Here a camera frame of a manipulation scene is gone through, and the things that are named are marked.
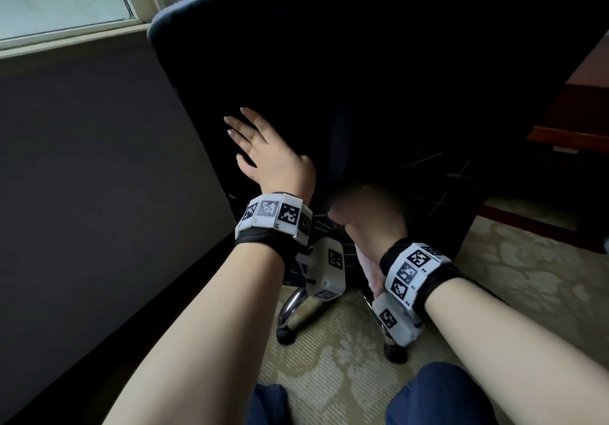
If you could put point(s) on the person's left hand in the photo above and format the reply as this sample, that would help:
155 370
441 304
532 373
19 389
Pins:
273 158

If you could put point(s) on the beige window sill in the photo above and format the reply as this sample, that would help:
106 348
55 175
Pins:
71 41

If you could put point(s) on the left wrist marker band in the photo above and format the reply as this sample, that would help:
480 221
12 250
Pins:
276 220

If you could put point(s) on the person's left forearm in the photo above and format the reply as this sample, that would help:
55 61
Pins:
200 339

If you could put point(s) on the red wooden table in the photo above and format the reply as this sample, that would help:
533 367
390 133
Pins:
571 115

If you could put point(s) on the pink cleaning cloth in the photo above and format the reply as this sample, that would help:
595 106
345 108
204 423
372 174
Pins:
368 267

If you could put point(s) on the person's right forearm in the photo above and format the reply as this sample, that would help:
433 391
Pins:
518 348

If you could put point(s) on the wrist marker band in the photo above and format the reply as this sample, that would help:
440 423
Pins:
276 220
414 272

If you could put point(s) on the person's right hand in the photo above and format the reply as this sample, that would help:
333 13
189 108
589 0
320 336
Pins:
376 224

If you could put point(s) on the blue trousers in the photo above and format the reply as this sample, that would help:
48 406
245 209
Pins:
437 396

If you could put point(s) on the black office chair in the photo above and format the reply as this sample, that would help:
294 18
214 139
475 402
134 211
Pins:
357 82

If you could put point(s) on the right wrist marker band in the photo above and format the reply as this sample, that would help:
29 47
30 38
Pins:
414 272

